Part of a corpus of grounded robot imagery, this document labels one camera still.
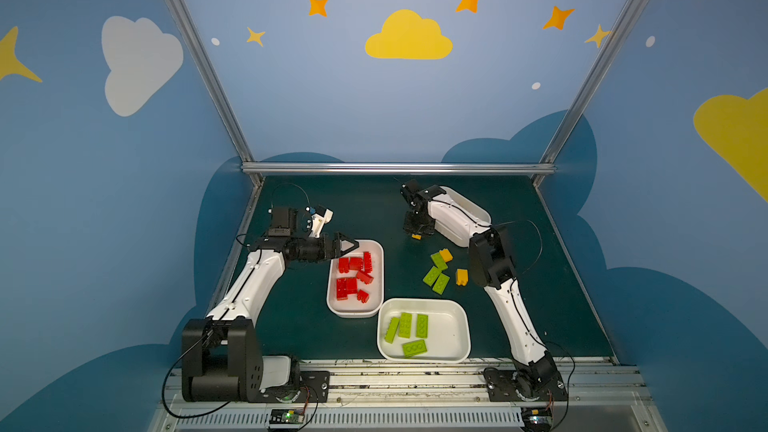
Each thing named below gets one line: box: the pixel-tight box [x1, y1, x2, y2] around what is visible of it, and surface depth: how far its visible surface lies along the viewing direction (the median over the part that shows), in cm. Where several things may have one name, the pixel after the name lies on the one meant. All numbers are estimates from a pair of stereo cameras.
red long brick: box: [363, 252, 373, 273], surface depth 97 cm
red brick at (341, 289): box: [336, 278, 348, 301], surface depth 92 cm
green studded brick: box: [430, 252, 448, 271], surface depth 100 cm
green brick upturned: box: [402, 339, 427, 358], surface depth 82 cm
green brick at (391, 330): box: [384, 317, 400, 344], surface depth 84 cm
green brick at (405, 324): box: [398, 312, 413, 338], surface depth 85 cm
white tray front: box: [376, 297, 471, 364], surface depth 84 cm
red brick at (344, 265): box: [339, 258, 349, 274], surface depth 96 cm
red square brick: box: [356, 271, 374, 285], surface depth 94 cm
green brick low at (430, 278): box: [423, 266, 442, 287], surface depth 97 cm
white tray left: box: [326, 239, 385, 319], surface depth 92 cm
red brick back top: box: [349, 257, 363, 271], surface depth 96 cm
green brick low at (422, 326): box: [415, 314, 429, 339], surface depth 86 cm
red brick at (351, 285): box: [346, 277, 358, 295], surface depth 92 cm
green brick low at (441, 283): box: [432, 272, 451, 295], surface depth 95 cm
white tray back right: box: [428, 186, 493, 248], surface depth 75 cm
